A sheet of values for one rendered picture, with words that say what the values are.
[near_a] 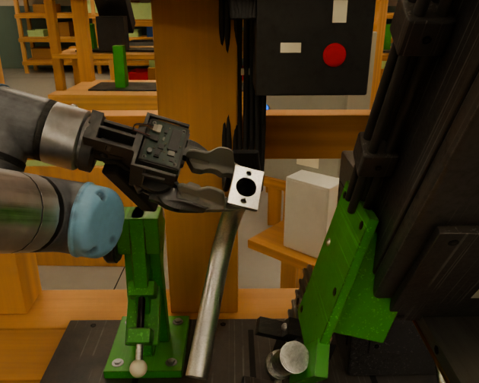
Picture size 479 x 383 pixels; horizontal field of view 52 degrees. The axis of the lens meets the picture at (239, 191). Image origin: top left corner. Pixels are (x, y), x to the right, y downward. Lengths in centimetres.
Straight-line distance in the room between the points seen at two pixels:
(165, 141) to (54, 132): 12
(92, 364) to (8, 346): 19
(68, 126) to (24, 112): 5
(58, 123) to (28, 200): 16
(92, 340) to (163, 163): 50
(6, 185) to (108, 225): 12
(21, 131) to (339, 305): 41
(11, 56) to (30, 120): 1114
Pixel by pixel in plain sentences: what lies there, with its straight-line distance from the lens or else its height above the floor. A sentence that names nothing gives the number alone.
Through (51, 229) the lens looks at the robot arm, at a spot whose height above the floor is 129.
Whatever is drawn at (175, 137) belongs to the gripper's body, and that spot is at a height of 134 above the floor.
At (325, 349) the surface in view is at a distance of 62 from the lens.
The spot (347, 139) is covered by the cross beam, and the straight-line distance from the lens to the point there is 100.
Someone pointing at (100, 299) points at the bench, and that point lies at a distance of 112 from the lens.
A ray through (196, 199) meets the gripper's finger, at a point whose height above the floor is 125.
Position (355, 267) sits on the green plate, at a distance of 56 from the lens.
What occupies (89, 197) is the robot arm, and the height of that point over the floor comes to 131.
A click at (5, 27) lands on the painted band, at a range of 1169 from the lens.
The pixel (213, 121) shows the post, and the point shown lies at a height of 129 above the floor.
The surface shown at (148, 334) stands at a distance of 82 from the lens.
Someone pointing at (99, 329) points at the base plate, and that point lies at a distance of 100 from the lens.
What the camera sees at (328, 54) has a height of 141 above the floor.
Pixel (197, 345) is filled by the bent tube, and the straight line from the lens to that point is 70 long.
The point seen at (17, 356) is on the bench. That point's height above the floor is 88.
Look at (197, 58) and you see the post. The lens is 85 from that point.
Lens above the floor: 149
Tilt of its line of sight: 22 degrees down
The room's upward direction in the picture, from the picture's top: straight up
